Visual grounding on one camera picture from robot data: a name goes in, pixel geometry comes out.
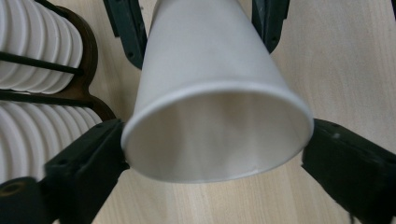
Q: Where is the short stack of white cups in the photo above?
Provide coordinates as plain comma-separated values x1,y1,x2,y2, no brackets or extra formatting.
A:
0,100,104,185

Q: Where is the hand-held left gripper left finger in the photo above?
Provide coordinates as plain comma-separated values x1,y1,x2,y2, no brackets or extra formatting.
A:
43,118,131,224

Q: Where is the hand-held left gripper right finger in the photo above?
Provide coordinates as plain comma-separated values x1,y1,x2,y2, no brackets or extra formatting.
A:
301,118,396,224

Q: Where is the tall stack of white cups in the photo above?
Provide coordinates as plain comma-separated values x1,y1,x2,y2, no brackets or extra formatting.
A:
0,0,85,95

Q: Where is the white disposable paper cup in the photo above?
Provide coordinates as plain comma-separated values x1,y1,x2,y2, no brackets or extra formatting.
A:
120,0,315,184

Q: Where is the dark double-ring cup holder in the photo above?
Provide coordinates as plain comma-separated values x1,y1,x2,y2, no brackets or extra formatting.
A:
0,0,117,123

